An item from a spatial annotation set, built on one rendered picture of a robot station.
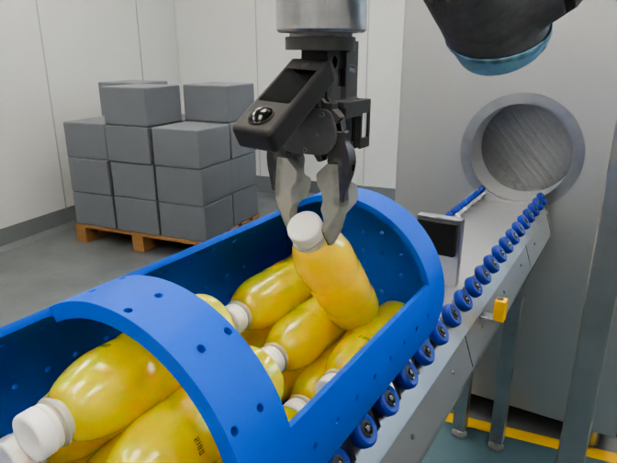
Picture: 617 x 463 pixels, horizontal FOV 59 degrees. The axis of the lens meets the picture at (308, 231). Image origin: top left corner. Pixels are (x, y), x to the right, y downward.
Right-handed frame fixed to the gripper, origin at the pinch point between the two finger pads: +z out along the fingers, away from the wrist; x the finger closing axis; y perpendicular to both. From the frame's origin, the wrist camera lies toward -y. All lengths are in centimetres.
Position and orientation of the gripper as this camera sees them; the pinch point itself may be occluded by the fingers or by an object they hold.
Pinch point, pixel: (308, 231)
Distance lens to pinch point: 59.3
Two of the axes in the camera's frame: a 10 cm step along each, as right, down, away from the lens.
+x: -8.5, -1.7, 4.9
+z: -0.1, 9.5, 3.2
